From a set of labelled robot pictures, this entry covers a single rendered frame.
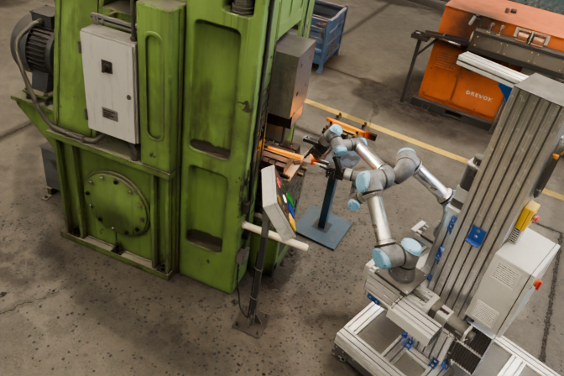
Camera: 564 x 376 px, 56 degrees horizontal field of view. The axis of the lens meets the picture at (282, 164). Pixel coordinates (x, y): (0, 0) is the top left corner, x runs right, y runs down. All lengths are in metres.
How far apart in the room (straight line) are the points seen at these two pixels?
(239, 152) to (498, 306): 1.61
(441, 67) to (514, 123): 4.05
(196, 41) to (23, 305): 2.10
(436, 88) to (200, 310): 4.14
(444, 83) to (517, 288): 4.09
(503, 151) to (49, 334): 2.86
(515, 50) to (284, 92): 3.62
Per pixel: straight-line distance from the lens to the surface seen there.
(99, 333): 3.70
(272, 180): 2.90
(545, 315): 4.56
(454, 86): 6.63
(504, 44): 6.21
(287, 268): 4.08
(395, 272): 3.04
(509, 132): 2.59
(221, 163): 3.16
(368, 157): 3.13
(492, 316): 3.05
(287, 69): 3.01
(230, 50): 2.89
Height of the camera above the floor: 2.93
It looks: 35 degrees down
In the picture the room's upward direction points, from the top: 9 degrees clockwise
